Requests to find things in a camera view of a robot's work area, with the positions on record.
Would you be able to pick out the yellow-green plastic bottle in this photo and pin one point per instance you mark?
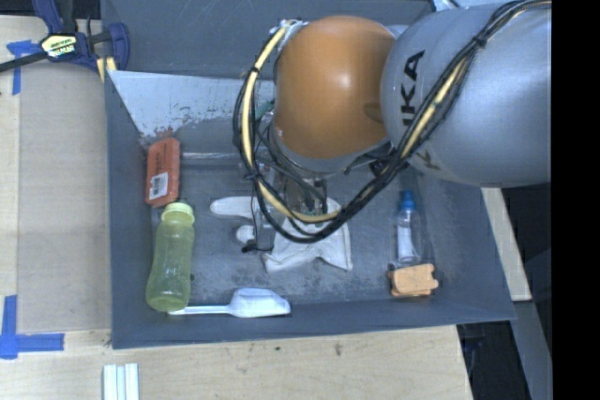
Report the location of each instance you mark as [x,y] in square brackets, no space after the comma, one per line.
[171,257]

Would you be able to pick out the grey metal bin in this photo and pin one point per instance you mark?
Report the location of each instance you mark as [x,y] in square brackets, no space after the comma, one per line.
[187,28]

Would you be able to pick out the white plastic scoop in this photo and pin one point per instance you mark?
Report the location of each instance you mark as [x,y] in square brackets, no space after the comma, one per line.
[258,302]

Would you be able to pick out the clear bottle with blue cap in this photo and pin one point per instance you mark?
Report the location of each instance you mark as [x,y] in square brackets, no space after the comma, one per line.
[407,239]

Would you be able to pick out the small orange notched sponge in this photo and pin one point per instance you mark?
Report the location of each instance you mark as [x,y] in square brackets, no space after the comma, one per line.
[412,280]

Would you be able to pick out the orange sponge with barcode label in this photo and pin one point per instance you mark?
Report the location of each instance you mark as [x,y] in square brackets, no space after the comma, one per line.
[164,164]

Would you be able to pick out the pale wood board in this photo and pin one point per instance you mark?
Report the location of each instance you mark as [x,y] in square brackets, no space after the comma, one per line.
[61,201]

